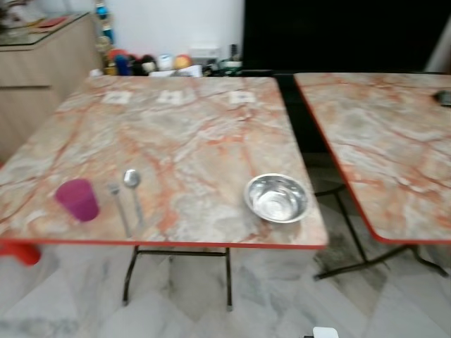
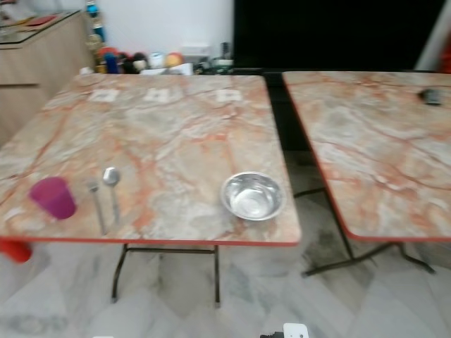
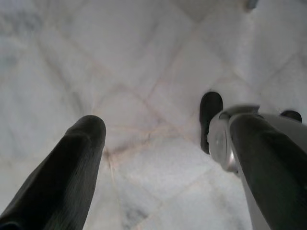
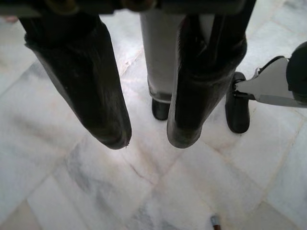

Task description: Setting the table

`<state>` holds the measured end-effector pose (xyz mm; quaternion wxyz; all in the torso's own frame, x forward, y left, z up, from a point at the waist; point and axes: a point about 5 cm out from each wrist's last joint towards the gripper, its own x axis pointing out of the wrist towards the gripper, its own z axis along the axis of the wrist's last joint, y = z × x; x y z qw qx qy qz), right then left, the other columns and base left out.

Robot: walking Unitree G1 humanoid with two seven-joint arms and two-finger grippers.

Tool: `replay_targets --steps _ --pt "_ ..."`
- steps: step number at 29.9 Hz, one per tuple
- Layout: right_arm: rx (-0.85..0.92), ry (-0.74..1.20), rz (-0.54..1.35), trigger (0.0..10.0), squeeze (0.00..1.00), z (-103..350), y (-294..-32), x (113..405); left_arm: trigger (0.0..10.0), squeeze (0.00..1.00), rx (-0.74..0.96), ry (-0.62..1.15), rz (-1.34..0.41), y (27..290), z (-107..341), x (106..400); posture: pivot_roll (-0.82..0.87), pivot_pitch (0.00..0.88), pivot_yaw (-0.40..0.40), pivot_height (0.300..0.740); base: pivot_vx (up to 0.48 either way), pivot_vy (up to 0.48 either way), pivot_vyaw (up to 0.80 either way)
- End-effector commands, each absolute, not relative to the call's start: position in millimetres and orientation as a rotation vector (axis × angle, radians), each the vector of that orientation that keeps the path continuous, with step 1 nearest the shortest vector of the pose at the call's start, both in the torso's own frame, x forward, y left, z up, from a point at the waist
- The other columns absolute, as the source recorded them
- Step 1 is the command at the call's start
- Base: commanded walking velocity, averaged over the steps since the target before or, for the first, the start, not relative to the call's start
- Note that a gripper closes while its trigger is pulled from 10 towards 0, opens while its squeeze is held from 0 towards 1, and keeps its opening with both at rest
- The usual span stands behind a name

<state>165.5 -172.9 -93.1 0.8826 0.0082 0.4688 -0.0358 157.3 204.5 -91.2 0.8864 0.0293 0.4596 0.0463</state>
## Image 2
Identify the purple plastic cup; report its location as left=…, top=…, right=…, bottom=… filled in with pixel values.
left=30, top=177, right=77, bottom=220

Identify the red plastic stool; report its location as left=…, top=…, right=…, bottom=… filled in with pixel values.
left=0, top=239, right=33, bottom=264

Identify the light wooden cabinet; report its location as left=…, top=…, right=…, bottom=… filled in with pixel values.
left=0, top=10, right=89, bottom=146

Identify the steel fork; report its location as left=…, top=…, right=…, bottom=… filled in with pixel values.
left=86, top=180, right=109, bottom=236

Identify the steel spoon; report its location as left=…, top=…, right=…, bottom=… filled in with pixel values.
left=102, top=167, right=122, bottom=225

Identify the white paper label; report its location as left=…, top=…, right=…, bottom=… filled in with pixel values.
left=88, top=89, right=119, bottom=104
left=143, top=89, right=171, bottom=103
left=215, top=89, right=242, bottom=104

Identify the blue bottle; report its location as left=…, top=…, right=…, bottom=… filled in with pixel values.
left=106, top=55, right=122, bottom=75

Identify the red flat mat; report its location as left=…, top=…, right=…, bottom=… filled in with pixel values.
left=23, top=14, right=56, bottom=27

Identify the red lidded jar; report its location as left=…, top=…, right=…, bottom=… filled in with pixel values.
left=101, top=47, right=118, bottom=65

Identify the marble pattern folding table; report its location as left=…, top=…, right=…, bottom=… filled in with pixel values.
left=0, top=74, right=302, bottom=307
left=282, top=70, right=451, bottom=277

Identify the black round figure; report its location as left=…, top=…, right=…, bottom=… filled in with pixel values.
left=125, top=53, right=147, bottom=74

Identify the blue and gold trophy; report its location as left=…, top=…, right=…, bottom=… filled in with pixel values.
left=85, top=0, right=104, bottom=51

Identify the deep steel bowl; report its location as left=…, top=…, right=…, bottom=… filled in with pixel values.
left=221, top=172, right=285, bottom=222

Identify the black television screen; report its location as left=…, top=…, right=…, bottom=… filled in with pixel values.
left=233, top=0, right=439, bottom=71

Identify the small black box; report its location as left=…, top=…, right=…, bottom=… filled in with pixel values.
left=419, top=88, right=444, bottom=107

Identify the red hanging decoration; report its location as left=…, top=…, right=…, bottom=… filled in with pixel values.
left=437, top=46, right=451, bottom=73

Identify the white wall socket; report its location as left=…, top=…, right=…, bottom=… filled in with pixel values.
left=180, top=44, right=211, bottom=59

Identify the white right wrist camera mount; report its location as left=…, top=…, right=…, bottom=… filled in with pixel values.
left=282, top=323, right=310, bottom=338

